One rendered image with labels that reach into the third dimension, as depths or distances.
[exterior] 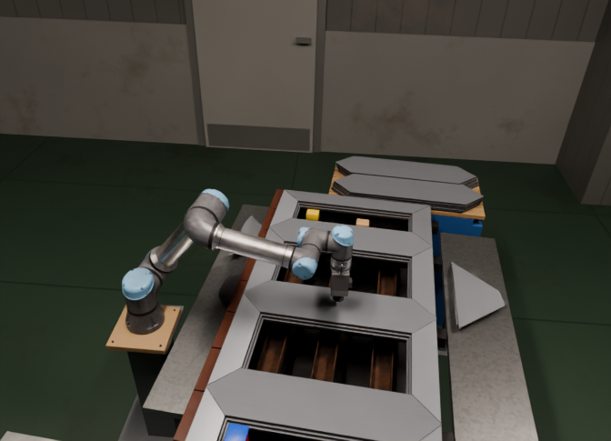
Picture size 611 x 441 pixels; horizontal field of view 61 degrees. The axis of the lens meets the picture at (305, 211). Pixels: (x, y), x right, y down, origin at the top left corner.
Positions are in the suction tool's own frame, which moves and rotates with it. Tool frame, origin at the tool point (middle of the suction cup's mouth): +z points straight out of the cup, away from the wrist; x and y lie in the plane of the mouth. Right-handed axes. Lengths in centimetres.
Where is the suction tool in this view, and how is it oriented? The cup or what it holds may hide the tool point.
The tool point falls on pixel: (337, 297)
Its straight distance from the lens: 199.3
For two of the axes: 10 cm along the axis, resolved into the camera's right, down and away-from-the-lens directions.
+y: 0.3, -5.6, 8.3
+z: -0.2, 8.3, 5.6
